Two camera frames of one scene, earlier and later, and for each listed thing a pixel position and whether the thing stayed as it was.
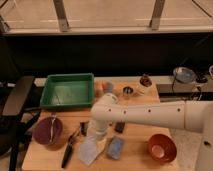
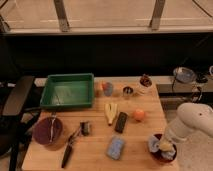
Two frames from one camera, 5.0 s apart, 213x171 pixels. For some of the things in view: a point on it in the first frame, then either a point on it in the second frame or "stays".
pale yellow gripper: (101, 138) to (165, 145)
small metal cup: (127, 90) stays
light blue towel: (87, 149) to (153, 147)
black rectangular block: (119, 126) stays
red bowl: (162, 147) stays
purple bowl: (42, 131) stays
